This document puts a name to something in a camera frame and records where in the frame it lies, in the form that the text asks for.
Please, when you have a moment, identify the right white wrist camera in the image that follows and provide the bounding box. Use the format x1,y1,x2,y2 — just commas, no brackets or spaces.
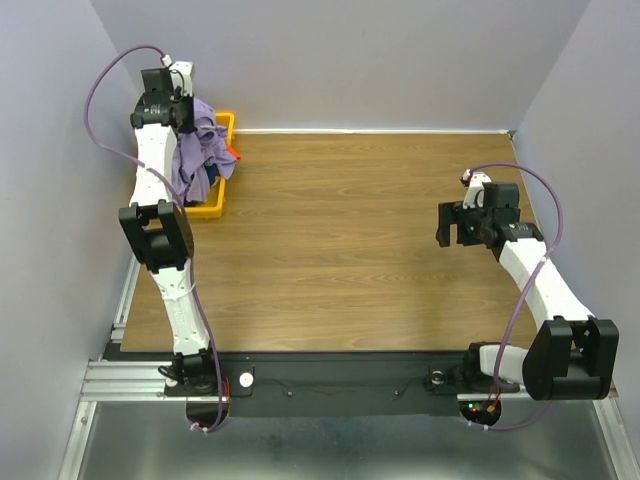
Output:
461,169,492,210

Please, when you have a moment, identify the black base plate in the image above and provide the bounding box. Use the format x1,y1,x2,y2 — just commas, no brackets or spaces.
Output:
107,351,489,425

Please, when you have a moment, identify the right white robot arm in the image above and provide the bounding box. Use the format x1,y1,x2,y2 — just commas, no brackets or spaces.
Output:
436,172,619,401

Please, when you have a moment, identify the navy blue t shirt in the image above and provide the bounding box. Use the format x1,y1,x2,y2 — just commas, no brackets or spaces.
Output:
185,164,219,207

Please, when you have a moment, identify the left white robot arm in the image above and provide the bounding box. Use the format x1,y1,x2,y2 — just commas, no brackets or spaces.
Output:
118,58,223,395

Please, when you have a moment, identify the aluminium frame rail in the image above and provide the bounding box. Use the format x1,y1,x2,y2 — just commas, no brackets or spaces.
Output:
80,257,166,403

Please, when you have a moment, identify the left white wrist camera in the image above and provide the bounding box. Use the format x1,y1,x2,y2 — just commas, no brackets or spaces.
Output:
168,61,194,98

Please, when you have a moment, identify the orange t shirt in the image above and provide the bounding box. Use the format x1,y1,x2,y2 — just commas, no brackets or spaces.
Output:
227,145,242,161

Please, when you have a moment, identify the lavender t shirt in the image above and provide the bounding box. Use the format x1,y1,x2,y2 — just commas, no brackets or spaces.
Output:
172,98,237,203

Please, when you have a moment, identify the yellow plastic bin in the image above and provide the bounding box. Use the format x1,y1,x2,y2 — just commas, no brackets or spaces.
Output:
130,112,236,220

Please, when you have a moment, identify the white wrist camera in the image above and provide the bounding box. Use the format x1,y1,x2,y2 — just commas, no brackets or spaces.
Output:
168,61,194,98
461,169,492,210

